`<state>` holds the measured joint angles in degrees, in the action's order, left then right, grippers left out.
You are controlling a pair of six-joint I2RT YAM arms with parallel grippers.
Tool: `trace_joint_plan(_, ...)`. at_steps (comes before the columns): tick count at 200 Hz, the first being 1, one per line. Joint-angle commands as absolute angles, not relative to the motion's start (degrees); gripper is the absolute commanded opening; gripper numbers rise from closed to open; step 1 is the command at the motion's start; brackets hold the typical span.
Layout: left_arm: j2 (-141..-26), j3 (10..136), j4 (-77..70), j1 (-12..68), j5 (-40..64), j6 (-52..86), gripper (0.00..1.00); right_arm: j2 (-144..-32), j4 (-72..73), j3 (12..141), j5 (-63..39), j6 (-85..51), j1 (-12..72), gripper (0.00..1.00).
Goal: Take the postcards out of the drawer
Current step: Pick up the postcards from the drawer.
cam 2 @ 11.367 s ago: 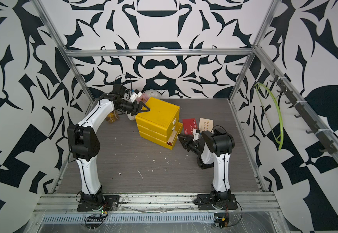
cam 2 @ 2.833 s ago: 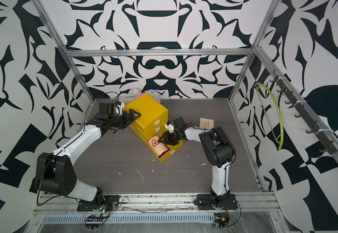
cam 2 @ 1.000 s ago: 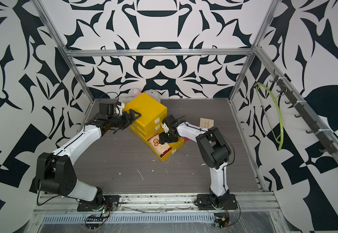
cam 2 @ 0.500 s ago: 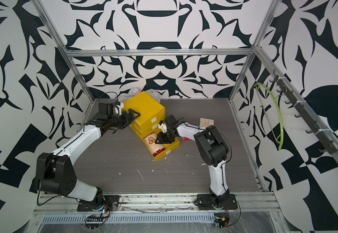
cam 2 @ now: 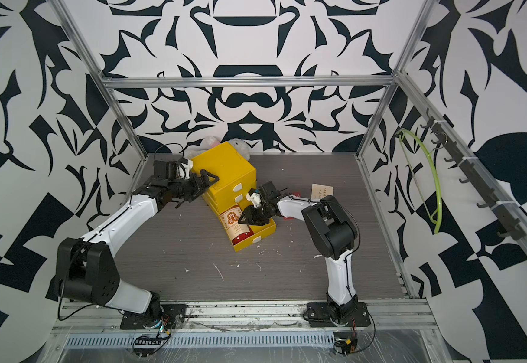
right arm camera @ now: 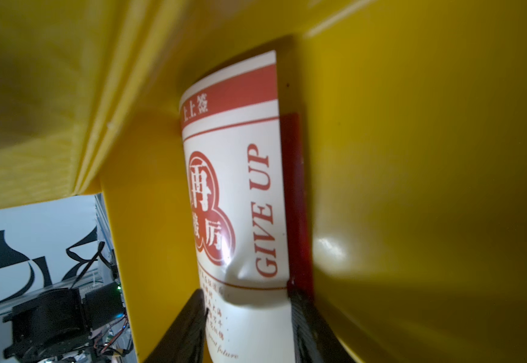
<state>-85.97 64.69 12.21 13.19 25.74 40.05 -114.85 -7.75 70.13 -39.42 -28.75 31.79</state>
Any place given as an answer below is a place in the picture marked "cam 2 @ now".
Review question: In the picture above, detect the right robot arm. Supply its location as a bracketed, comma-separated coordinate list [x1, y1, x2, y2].
[239, 181, 360, 324]

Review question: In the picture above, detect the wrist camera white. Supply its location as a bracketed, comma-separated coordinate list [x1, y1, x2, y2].
[245, 189, 262, 208]
[177, 157, 193, 180]

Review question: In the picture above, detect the cream postcard red emblem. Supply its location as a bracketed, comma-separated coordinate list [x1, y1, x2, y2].
[219, 205, 254, 245]

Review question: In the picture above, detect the beige postcard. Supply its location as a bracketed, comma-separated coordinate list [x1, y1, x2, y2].
[311, 184, 334, 200]

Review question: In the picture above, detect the white plush toy pink shirt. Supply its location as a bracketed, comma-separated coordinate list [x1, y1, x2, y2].
[185, 135, 251, 162]

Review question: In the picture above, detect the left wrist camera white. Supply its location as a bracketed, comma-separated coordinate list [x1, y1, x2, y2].
[177, 157, 193, 180]

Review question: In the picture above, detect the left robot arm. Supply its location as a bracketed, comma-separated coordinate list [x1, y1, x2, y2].
[54, 158, 220, 325]

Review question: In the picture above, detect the green cable loop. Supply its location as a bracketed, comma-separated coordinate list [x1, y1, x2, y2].
[395, 129, 443, 235]

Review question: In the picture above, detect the yellow bottom drawer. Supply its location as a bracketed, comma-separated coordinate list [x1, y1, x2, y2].
[219, 204, 276, 252]

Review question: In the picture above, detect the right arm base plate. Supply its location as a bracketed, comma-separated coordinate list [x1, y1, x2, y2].
[302, 300, 372, 328]

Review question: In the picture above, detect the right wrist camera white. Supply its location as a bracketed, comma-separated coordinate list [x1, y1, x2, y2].
[245, 189, 262, 208]

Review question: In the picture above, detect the black wall hook rack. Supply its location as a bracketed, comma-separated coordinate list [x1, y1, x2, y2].
[421, 109, 527, 241]

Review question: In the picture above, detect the yellow plastic drawer cabinet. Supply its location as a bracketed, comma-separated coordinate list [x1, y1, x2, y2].
[192, 142, 257, 216]

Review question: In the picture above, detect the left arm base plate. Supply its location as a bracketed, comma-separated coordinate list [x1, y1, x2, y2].
[120, 303, 188, 330]

